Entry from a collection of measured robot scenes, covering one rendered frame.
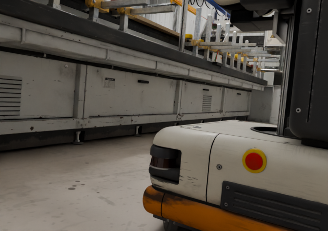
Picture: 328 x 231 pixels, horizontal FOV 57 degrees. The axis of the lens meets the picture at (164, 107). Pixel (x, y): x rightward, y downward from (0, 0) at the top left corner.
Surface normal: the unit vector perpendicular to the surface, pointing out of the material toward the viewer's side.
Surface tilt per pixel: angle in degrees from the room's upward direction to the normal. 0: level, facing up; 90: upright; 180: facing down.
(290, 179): 90
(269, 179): 90
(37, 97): 90
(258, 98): 90
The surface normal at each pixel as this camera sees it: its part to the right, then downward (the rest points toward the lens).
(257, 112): -0.51, 0.00
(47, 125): 0.85, 0.10
